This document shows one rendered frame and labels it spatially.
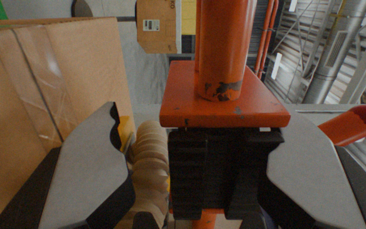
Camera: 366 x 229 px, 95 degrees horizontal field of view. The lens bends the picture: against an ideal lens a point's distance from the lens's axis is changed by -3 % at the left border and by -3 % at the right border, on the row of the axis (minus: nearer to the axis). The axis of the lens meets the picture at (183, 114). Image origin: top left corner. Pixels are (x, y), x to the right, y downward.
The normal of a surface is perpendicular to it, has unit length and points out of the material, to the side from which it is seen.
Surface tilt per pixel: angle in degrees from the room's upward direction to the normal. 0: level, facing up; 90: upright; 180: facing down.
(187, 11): 90
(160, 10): 90
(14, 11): 0
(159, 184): 54
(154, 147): 78
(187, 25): 90
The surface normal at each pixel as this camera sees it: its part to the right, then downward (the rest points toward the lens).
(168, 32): -0.01, 0.06
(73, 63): 1.00, 0.00
